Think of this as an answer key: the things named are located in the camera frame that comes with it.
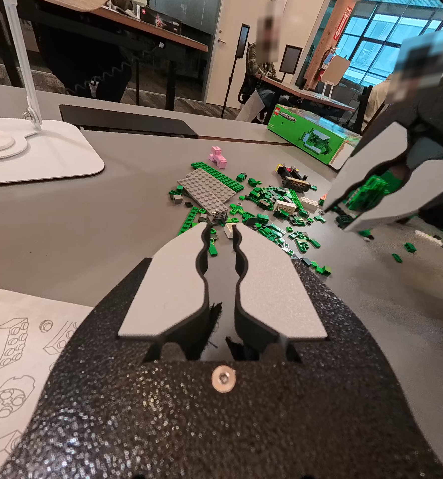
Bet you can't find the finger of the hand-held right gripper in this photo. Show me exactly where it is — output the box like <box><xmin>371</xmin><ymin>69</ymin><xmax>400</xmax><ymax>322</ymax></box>
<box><xmin>343</xmin><ymin>159</ymin><xmax>443</xmax><ymax>233</ymax></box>
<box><xmin>324</xmin><ymin>121</ymin><xmax>411</xmax><ymax>212</ymax></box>

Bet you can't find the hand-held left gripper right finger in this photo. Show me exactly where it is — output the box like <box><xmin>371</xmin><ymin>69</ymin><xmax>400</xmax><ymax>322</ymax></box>
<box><xmin>232</xmin><ymin>223</ymin><xmax>329</xmax><ymax>354</ymax></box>

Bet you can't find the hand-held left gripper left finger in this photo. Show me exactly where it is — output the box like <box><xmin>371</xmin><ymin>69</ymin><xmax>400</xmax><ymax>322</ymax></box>
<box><xmin>117</xmin><ymin>223</ymin><xmax>211</xmax><ymax>354</ymax></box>

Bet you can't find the green brick cluster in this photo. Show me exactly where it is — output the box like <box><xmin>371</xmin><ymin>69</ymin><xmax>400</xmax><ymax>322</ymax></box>
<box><xmin>347</xmin><ymin>175</ymin><xmax>391</xmax><ymax>210</ymax></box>

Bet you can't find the pile of small green bricks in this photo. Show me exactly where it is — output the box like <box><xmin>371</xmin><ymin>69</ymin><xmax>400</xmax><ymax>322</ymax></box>
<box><xmin>168</xmin><ymin>170</ymin><xmax>375</xmax><ymax>277</ymax></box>

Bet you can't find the brown top background desk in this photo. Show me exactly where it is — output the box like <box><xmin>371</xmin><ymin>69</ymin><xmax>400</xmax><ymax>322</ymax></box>
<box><xmin>257</xmin><ymin>73</ymin><xmax>357</xmax><ymax>113</ymax></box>

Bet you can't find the grey desk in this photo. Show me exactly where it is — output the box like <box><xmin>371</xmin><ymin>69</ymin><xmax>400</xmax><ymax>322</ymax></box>
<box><xmin>0</xmin><ymin>82</ymin><xmax>443</xmax><ymax>479</ymax></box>

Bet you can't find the wooden background desk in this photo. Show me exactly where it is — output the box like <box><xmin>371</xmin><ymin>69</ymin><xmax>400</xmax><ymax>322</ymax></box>
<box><xmin>38</xmin><ymin>0</ymin><xmax>209</xmax><ymax>109</ymax></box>

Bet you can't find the green cardboard set box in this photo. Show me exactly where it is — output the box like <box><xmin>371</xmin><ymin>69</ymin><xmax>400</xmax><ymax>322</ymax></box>
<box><xmin>266</xmin><ymin>103</ymin><xmax>361</xmax><ymax>166</ymax></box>

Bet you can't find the large window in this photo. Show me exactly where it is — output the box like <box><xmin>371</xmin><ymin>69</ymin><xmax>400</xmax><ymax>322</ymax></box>
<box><xmin>334</xmin><ymin>0</ymin><xmax>443</xmax><ymax>87</ymax></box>

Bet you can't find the grey studded plate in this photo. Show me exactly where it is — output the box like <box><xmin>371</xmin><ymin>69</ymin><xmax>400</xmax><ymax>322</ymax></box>
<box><xmin>177</xmin><ymin>180</ymin><xmax>230</xmax><ymax>214</ymax></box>
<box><xmin>186</xmin><ymin>168</ymin><xmax>236</xmax><ymax>199</ymax></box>

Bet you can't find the wooden pillar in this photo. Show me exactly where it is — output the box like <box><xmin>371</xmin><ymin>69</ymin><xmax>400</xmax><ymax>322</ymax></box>
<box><xmin>304</xmin><ymin>0</ymin><xmax>357</xmax><ymax>90</ymax></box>

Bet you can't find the black framed screen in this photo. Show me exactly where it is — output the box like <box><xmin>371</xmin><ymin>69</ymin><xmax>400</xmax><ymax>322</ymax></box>
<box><xmin>279</xmin><ymin>45</ymin><xmax>302</xmax><ymax>74</ymax></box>

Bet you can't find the large green studded plate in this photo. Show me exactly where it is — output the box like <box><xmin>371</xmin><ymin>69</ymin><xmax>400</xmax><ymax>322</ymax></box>
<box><xmin>191</xmin><ymin>162</ymin><xmax>245</xmax><ymax>193</ymax></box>

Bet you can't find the white flat board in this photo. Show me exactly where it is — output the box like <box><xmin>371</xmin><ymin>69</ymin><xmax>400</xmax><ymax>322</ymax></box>
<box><xmin>235</xmin><ymin>92</ymin><xmax>265</xmax><ymax>123</ymax></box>

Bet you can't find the paper sheet with brick drawings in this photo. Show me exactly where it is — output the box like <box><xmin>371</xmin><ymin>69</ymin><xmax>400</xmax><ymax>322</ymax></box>
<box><xmin>0</xmin><ymin>285</ymin><xmax>95</xmax><ymax>468</ymax></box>

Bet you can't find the pink brick pig figure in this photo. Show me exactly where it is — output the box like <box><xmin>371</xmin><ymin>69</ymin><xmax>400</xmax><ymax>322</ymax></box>
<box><xmin>208</xmin><ymin>146</ymin><xmax>229</xmax><ymax>168</ymax></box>

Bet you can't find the white book stand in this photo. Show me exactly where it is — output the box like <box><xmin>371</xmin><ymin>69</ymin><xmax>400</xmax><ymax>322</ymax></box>
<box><xmin>0</xmin><ymin>0</ymin><xmax>105</xmax><ymax>186</ymax></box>

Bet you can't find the white door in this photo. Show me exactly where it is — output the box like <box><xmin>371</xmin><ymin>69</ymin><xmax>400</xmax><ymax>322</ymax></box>
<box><xmin>206</xmin><ymin>0</ymin><xmax>259</xmax><ymax>109</ymax></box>

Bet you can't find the black tablet on pole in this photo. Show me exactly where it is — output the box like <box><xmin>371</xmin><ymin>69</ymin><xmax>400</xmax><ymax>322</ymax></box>
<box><xmin>221</xmin><ymin>23</ymin><xmax>251</xmax><ymax>118</ymax></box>

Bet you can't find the dark zigzag patterned cloth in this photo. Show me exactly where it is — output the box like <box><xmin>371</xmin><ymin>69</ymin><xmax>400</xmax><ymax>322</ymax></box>
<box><xmin>38</xmin><ymin>26</ymin><xmax>132</xmax><ymax>103</ymax></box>

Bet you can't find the black product box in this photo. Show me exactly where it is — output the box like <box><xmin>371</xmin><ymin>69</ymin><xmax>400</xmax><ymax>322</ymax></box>
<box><xmin>139</xmin><ymin>5</ymin><xmax>182</xmax><ymax>34</ymax></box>

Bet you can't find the dark grey yellow frame assembly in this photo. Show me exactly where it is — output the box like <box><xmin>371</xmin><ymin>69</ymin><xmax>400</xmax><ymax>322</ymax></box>
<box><xmin>276</xmin><ymin>163</ymin><xmax>314</xmax><ymax>189</ymax></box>

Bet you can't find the black desk cable cover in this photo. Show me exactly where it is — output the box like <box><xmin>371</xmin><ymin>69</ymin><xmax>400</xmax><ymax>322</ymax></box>
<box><xmin>59</xmin><ymin>104</ymin><xmax>199</xmax><ymax>139</ymax></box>

